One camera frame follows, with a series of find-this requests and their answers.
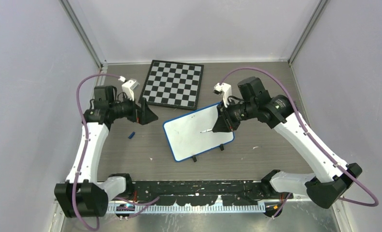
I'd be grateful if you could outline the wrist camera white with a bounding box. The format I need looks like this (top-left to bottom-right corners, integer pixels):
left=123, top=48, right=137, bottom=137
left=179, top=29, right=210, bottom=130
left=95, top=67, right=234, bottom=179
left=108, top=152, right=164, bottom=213
left=213, top=83, right=232, bottom=108
left=118, top=76, right=139, bottom=102

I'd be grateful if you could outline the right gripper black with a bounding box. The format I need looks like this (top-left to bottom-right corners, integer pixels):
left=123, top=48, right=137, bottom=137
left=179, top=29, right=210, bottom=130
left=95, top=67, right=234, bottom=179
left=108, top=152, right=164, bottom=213
left=213, top=97, right=256, bottom=131

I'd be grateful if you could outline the slotted cable duct strip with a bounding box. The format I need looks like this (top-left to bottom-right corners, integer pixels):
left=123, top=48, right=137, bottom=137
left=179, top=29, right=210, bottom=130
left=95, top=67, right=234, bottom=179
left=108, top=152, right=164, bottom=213
left=106, top=202, right=266, bottom=214

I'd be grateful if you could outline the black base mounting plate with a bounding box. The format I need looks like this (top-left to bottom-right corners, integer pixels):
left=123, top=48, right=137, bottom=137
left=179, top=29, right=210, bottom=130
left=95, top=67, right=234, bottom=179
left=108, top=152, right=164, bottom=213
left=113, top=180, right=288, bottom=206

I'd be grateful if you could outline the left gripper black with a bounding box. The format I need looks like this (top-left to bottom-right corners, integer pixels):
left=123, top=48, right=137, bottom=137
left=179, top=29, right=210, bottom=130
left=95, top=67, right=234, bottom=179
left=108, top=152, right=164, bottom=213
left=110, top=92, right=158, bottom=125

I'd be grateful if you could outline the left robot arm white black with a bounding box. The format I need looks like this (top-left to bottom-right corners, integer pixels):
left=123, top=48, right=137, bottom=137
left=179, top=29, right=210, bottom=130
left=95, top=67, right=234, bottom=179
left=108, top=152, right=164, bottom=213
left=54, top=86, right=158, bottom=218

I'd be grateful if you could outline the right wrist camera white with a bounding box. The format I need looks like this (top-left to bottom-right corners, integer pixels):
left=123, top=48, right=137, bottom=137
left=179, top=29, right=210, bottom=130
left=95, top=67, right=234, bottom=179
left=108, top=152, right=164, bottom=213
left=213, top=83, right=232, bottom=108

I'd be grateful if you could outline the blue white marker pen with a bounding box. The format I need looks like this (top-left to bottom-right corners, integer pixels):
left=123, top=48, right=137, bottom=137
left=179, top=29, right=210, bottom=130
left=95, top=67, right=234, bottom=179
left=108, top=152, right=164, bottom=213
left=200, top=129, right=212, bottom=133

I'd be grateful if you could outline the aluminium front frame rail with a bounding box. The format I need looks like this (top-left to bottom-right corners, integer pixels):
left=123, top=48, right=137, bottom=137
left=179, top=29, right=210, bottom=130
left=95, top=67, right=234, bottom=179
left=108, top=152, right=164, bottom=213
left=54, top=179, right=345, bottom=205

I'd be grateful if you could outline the black white checkerboard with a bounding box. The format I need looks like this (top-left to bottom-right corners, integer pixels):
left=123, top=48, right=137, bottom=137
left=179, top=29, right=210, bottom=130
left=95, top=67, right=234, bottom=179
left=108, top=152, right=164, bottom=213
left=140, top=60, right=204, bottom=110

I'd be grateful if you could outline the blue marker cap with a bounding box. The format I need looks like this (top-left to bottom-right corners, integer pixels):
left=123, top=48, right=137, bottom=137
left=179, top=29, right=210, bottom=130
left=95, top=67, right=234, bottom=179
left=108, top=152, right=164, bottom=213
left=128, top=131, right=135, bottom=139

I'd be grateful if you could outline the whiteboard with blue frame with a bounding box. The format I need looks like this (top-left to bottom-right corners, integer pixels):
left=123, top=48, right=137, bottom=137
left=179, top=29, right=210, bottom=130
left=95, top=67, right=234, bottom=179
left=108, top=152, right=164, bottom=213
left=163, top=102, right=235, bottom=162

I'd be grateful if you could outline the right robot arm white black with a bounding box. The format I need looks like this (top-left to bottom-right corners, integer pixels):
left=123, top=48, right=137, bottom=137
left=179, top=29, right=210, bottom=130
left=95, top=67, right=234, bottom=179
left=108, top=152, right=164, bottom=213
left=212, top=77, right=362, bottom=209

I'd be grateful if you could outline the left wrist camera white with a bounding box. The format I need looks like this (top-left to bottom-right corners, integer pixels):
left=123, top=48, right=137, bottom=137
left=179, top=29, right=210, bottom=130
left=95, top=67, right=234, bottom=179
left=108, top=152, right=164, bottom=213
left=118, top=76, right=139, bottom=102

